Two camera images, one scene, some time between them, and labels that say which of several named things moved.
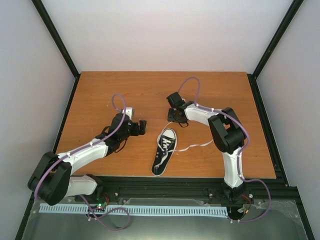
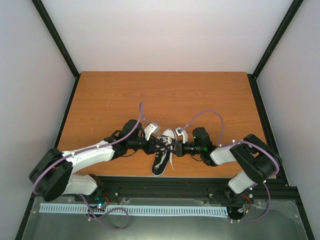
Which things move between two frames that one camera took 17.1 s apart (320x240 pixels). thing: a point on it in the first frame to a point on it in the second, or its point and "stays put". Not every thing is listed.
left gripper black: (142, 128) to (151, 149)
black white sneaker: (166, 148) stays put
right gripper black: (170, 117) to (179, 150)
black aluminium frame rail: (277, 186) stays put
